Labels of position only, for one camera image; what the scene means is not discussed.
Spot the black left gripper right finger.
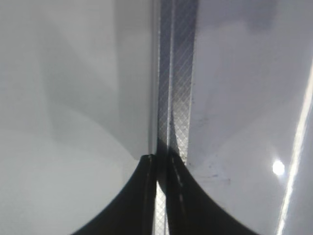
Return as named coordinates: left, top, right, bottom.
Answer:
left=166, top=149, right=256, bottom=235

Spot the white board with aluminium frame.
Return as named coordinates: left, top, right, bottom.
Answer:
left=155, top=0, right=313, bottom=235

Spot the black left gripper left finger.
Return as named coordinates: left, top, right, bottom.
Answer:
left=74, top=154, right=157, bottom=235

